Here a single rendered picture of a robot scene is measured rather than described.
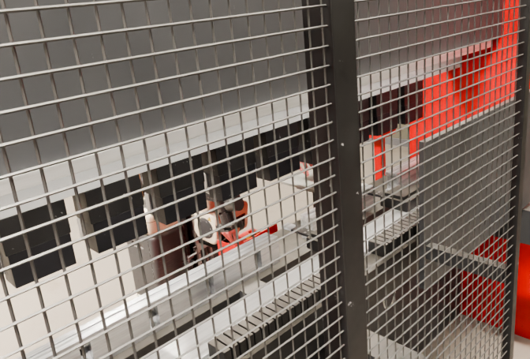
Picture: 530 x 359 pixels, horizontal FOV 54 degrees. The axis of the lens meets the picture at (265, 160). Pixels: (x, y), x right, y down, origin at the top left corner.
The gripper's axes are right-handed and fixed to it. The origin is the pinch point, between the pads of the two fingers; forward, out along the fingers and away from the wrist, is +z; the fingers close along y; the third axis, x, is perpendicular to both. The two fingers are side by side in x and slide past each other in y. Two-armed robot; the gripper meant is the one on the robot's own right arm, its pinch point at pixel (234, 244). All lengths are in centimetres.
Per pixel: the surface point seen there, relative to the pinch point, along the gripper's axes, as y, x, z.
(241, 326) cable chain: 74, -64, -9
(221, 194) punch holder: 45, -36, -32
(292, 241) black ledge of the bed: 32.5, 0.1, -1.6
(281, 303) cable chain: 76, -52, -8
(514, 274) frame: 115, -12, 1
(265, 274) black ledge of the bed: 40.1, -23.7, 0.1
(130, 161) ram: 48, -63, -50
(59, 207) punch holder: 46, -83, -45
